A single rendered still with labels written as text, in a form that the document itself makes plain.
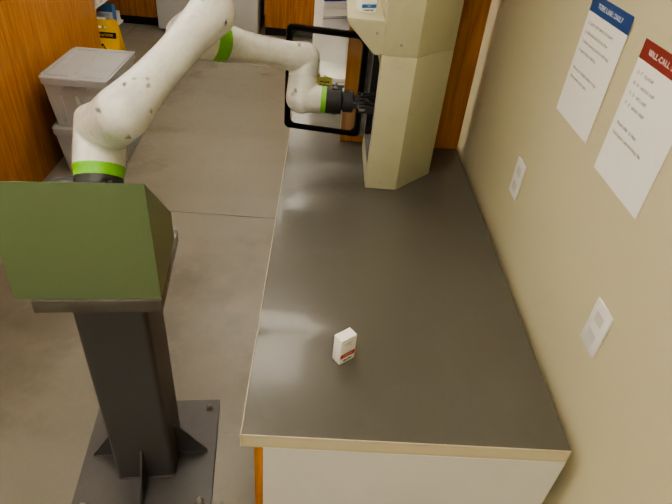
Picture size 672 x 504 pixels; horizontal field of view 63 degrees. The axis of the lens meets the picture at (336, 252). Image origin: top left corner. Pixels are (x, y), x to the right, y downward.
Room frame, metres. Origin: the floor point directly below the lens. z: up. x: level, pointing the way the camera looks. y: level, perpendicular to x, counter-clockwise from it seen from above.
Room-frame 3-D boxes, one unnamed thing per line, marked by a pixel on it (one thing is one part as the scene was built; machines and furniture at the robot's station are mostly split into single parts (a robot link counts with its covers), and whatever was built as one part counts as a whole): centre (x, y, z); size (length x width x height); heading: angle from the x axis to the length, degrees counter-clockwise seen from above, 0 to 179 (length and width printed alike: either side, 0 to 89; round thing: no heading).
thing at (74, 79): (3.44, 1.69, 0.49); 0.60 x 0.42 x 0.33; 3
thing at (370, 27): (1.87, -0.01, 1.46); 0.32 x 0.11 x 0.10; 3
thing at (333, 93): (1.85, 0.06, 1.20); 0.09 x 0.06 x 0.12; 3
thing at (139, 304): (1.17, 0.62, 0.92); 0.32 x 0.32 x 0.04; 9
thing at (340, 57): (2.04, 0.11, 1.19); 0.30 x 0.01 x 0.40; 85
